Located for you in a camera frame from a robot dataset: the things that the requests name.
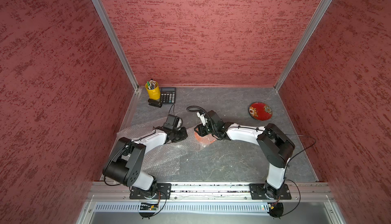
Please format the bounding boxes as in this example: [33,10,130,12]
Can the bubble orange plate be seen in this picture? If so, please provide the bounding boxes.
[181,127,217,152]

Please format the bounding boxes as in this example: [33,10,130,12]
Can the bubble pink plate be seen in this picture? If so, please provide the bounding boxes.
[117,118,192,159]

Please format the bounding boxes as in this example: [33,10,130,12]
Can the red floral dinner plate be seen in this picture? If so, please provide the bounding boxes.
[248,102,273,121]

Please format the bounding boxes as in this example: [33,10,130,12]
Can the clear bubble wrap sheet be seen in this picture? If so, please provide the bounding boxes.
[142,155,180,178]

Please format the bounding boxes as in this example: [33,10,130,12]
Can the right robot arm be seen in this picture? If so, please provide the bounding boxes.
[194,123,295,200]

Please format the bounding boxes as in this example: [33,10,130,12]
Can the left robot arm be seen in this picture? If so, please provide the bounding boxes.
[102,127,188,199]

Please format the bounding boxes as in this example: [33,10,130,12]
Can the black stapler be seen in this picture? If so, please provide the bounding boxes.
[148,99,163,108]

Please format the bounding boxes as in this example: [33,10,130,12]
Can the black calculator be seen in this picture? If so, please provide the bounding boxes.
[160,87,176,104]

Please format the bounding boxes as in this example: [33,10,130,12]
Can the yellow pen cup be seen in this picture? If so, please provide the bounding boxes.
[145,83,161,100]

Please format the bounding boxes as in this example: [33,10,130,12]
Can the pens in cup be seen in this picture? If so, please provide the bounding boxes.
[146,79,158,90]

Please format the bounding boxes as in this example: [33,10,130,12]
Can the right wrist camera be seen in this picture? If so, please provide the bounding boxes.
[197,111,207,126]

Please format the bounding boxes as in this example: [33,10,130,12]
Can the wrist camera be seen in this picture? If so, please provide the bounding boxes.
[197,111,207,126]
[164,115,182,130]

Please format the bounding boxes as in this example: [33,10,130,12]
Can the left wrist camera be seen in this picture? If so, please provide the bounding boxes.
[164,115,182,130]

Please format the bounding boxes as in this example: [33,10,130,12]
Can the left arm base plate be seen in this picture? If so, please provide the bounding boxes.
[129,183,172,200]

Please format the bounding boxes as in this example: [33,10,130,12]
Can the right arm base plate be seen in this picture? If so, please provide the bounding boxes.
[248,183,292,201]

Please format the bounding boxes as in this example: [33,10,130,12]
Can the perforated cable duct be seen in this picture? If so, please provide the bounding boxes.
[94,202,269,215]

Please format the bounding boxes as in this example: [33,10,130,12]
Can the aluminium front rail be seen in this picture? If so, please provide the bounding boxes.
[87,180,335,203]

